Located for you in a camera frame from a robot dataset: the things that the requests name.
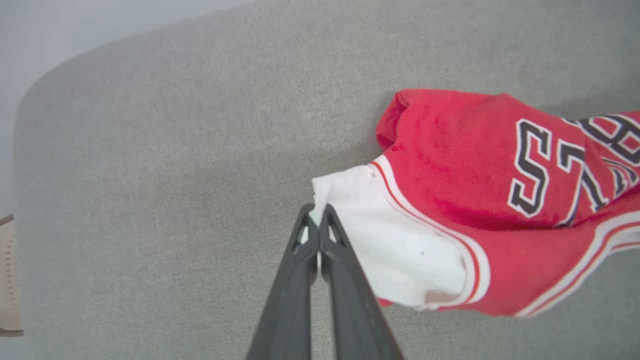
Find beige perforated basket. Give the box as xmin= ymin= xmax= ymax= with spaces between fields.
xmin=0 ymin=214 xmax=25 ymax=337

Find red white basketball jersey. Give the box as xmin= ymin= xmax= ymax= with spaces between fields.
xmin=311 ymin=88 xmax=640 ymax=320

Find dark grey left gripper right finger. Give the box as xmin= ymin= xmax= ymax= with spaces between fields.
xmin=318 ymin=203 xmax=405 ymax=360

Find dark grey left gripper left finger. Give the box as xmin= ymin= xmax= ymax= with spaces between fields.
xmin=244 ymin=203 xmax=320 ymax=360

